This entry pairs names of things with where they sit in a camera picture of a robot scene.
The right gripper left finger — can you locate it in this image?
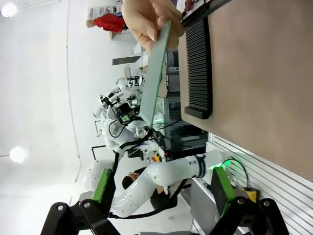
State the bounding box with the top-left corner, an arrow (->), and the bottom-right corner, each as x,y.
41,167 -> 117,235

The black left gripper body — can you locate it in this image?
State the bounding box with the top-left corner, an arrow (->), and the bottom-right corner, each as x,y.
115,102 -> 137,123

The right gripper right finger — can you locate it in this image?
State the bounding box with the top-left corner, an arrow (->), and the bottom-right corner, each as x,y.
207,166 -> 289,235

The green PCB board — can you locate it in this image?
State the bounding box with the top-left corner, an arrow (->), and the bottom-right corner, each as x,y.
140,20 -> 173,129

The black slotted PCB rack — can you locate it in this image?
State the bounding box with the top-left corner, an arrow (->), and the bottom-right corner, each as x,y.
180,7 -> 214,120

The person's hand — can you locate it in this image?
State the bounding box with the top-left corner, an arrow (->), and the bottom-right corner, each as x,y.
121,0 -> 184,51

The white cabinet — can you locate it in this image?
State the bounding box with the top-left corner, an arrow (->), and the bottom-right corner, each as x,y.
190,177 -> 222,222

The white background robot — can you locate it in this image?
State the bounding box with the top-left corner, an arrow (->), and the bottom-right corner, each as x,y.
92,77 -> 129,120

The seated person dark hair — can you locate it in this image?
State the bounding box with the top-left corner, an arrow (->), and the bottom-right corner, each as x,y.
121,167 -> 179,212

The yellow emergency stop box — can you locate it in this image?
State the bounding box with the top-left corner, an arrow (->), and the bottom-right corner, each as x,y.
244,187 -> 260,203

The coloured button control box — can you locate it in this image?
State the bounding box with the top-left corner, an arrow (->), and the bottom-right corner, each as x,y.
146,143 -> 171,163

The grey flat panel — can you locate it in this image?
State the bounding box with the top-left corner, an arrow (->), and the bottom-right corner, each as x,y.
112,54 -> 143,66

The thin ceiling conduit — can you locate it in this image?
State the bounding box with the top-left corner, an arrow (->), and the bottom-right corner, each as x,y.
65,0 -> 83,183

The equipment shelving rack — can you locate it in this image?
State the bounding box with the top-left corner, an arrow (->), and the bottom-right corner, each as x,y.
165,47 -> 182,100

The person in red shirt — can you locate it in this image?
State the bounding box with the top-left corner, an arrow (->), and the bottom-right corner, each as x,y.
85,12 -> 128,34

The round ceiling light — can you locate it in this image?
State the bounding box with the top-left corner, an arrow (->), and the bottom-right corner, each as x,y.
8,145 -> 28,163
0,1 -> 18,18

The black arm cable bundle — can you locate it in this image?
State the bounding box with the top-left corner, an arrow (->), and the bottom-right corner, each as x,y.
107,132 -> 178,219

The thin black cable loop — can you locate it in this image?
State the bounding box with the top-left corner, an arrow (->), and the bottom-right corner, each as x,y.
226,158 -> 251,190

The black stand frame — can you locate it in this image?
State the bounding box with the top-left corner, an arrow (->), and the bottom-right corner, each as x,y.
91,145 -> 108,162

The aluminium profile table frame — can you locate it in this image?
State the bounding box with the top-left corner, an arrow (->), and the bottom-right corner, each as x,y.
207,133 -> 313,235

